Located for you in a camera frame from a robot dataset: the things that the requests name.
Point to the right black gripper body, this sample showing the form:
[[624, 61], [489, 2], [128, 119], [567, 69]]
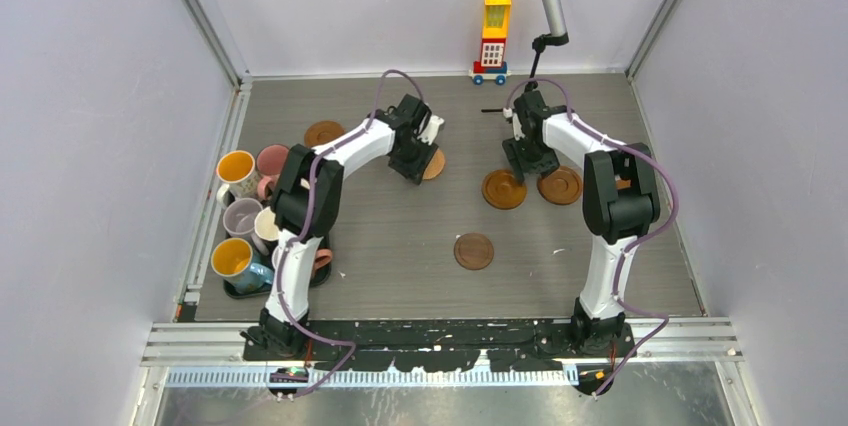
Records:
[[527, 157]]

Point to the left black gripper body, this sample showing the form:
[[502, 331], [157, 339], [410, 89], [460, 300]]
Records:
[[413, 159]]

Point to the woven rattan coaster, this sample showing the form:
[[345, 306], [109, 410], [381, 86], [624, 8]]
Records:
[[435, 166]]

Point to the brown wooden coaster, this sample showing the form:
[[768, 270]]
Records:
[[564, 186], [501, 190], [323, 132]]

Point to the black tripod microphone stand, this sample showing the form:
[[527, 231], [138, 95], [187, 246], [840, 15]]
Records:
[[536, 55]]

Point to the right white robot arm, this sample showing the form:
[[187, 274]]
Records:
[[620, 202]]

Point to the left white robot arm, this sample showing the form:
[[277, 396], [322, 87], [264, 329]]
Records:
[[306, 203]]

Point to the dark walnut coaster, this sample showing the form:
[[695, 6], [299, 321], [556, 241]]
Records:
[[473, 251]]

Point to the toy block tower on wheels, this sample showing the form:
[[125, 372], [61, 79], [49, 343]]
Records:
[[496, 18]]

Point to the pink mug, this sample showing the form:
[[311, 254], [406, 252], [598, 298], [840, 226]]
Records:
[[270, 162]]

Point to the cream white mug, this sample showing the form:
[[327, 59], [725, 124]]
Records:
[[265, 235]]

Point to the white floral mug orange inside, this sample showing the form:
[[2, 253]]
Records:
[[237, 172]]

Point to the lilac mug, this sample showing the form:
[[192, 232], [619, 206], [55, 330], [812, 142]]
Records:
[[239, 217]]

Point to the blue mug orange inside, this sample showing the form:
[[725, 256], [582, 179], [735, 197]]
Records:
[[239, 265]]

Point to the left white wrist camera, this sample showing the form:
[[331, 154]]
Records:
[[431, 129]]

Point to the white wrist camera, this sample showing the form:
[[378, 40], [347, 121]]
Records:
[[431, 129], [510, 125]]

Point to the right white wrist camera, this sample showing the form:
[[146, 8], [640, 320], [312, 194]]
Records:
[[510, 125]]

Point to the white mug terracotta handle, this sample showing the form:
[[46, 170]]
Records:
[[322, 264]]

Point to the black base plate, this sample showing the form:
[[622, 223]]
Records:
[[512, 345]]

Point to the aluminium front rail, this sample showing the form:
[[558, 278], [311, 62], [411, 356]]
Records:
[[211, 355]]

